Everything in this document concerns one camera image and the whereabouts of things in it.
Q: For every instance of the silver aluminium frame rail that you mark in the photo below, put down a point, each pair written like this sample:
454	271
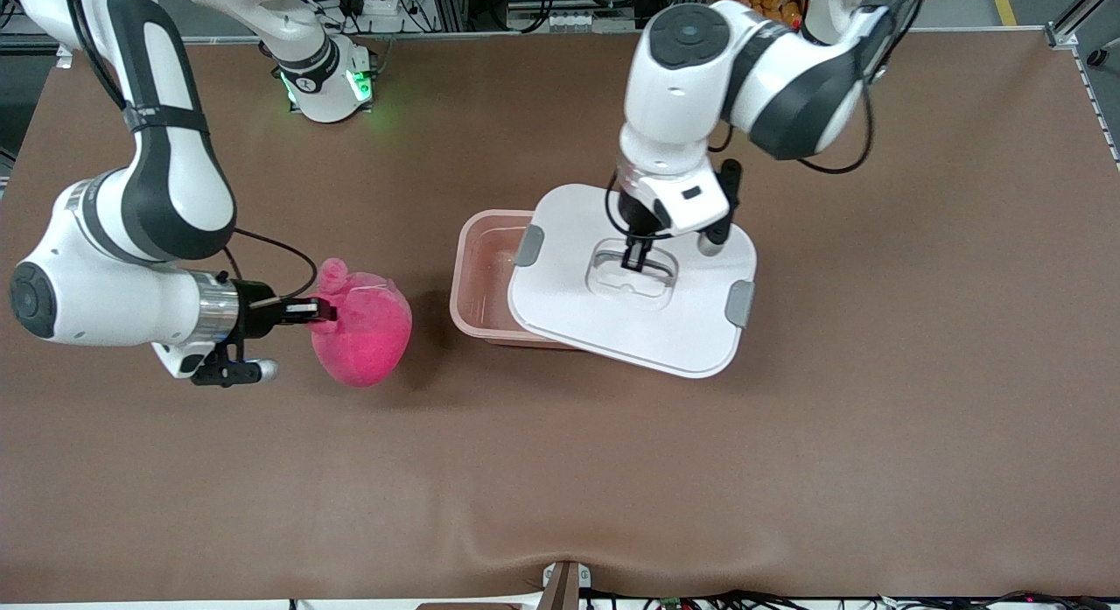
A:
525	35

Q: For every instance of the white right camera bracket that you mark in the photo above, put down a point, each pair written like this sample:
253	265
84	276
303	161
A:
179	358

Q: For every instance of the brown table cover mat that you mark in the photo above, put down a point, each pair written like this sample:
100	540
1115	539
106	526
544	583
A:
560	461

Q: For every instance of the pink plush toy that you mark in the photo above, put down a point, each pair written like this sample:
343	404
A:
367	339

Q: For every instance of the white camera bracket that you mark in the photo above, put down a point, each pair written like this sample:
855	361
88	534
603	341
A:
179	358
687	203

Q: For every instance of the aluminium corner strut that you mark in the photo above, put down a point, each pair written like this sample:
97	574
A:
1063	32

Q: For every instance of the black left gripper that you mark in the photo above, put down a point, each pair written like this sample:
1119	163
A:
636	218

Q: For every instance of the black caster wheel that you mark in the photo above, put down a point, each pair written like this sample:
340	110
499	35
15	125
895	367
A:
1096	57

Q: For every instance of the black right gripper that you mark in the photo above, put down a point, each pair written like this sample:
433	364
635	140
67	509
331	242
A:
255	313

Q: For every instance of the white box lid grey clips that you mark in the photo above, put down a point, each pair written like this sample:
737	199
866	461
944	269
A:
630	330

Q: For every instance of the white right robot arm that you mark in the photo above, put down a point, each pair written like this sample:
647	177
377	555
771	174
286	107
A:
157	181

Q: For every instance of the white left camera bracket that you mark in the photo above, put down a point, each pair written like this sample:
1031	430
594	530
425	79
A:
687	203

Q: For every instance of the pink plastic storage box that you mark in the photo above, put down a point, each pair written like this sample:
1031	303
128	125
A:
481	277

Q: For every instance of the metal table edge bracket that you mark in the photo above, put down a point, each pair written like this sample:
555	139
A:
564	584

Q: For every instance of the white power strip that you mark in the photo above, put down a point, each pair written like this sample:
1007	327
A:
389	19

